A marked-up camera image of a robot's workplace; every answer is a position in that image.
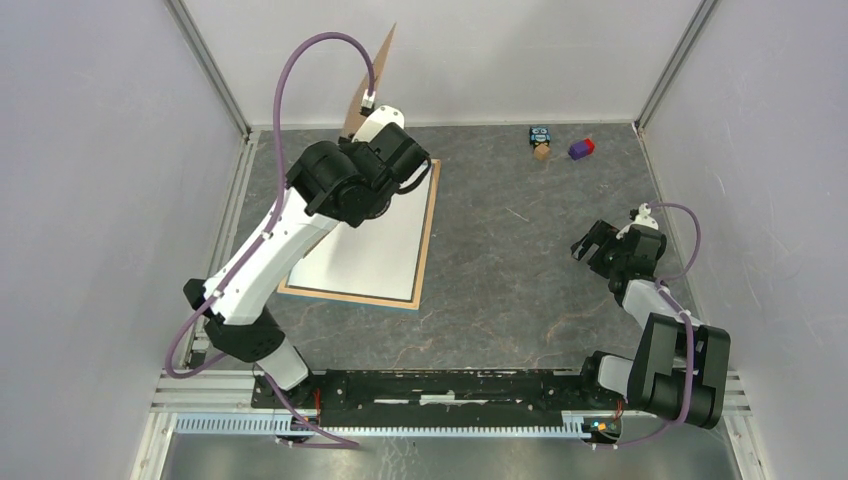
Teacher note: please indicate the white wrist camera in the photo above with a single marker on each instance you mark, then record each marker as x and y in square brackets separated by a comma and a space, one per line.
[640, 217]
[375, 119]

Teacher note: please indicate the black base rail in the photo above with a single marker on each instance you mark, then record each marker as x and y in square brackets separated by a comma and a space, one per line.
[462, 398]

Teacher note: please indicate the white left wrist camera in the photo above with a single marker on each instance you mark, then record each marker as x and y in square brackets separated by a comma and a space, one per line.
[375, 119]

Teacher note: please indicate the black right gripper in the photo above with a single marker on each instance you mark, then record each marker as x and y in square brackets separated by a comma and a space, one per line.
[603, 235]

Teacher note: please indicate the small wooden cube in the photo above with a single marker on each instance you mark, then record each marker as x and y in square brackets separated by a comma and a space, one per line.
[541, 152]

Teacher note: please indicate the hot air balloon photo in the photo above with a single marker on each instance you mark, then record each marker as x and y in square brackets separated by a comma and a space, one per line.
[371, 258]

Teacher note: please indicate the brown cardboard backing board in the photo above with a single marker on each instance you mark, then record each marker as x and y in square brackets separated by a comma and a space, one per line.
[369, 83]

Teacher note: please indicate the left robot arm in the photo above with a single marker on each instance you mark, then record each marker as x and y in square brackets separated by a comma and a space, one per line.
[330, 184]

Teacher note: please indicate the blue owl toy block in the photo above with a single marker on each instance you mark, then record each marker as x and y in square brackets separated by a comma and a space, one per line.
[538, 135]

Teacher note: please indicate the purple and red block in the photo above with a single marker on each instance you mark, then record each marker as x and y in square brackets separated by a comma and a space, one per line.
[581, 149]

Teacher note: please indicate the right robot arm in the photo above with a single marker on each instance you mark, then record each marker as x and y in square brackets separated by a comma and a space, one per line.
[680, 366]

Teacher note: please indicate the wooden picture frame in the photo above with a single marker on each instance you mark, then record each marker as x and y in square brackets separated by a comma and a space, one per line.
[420, 265]

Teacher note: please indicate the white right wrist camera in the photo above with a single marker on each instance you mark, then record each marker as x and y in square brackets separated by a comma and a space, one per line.
[640, 217]

